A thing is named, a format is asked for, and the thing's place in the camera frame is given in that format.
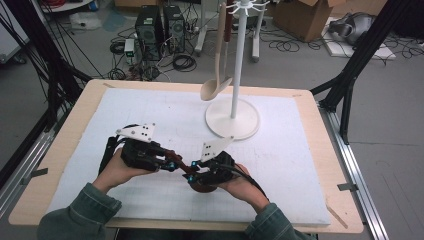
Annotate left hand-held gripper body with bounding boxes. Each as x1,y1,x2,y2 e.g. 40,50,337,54
115,123,168,173

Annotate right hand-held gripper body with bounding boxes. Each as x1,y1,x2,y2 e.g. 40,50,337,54
198,136,241,186

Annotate dark brown wooden spoon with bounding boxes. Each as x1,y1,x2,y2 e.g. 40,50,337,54
164,149,218,194

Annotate beige wooden spoon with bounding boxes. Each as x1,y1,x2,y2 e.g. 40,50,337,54
199,2,228,102

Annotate white utensil rack stand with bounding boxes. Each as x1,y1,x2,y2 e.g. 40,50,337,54
204,0,272,141

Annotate metal ladle with wooden handle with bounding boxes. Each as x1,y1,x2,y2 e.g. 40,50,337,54
216,0,234,95

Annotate person's left hand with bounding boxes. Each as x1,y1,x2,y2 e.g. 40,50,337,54
92,149,158,195

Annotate person's right hand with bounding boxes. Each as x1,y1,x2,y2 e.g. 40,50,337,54
218,164,269,214

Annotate white grid mat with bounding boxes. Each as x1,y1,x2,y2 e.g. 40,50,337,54
46,87,331,225

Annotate power supply box with green display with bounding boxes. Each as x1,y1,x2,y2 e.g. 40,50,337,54
123,38,136,58

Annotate black computer tower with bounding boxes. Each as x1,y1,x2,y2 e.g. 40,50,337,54
162,4,186,54
134,4,164,62

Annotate white stand leg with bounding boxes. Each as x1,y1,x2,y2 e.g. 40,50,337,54
194,0,209,56
251,13,264,64

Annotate tan tape strip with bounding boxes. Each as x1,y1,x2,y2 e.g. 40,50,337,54
326,204,349,230

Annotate clear plastic bag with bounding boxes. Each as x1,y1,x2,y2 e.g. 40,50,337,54
69,12,103,31

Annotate brown cardboard box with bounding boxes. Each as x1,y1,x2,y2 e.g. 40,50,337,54
114,0,158,8

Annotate round white table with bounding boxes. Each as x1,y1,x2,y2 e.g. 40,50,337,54
39,0,94,14

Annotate large cardboard box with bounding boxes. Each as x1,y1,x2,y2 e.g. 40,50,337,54
272,0,389,43

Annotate white cabinet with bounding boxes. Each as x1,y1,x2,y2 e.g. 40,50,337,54
0,0,29,64

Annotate white board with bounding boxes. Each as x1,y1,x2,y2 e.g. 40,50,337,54
321,16,398,61

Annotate right hand-held gripper black cable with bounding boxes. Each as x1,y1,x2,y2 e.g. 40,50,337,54
213,161,268,201

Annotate hand-held gripper black cable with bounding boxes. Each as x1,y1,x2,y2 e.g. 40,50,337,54
98,124,134,176
213,161,268,201

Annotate left hand-held gripper black cable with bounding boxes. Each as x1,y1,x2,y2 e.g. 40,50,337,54
98,124,134,176

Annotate coil of black cable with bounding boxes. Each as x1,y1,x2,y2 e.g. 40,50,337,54
109,41,126,56
172,53,198,73

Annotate grey metal bracket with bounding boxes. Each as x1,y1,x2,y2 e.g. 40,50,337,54
20,167,49,186
337,182,359,193

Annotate aluminium rail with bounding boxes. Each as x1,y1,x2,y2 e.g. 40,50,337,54
319,106,389,240
0,129,56,218

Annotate loose black floor cables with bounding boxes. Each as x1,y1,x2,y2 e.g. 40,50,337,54
259,29,321,53

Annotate black metal frame with cables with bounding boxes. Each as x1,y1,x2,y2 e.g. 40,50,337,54
0,0,93,133

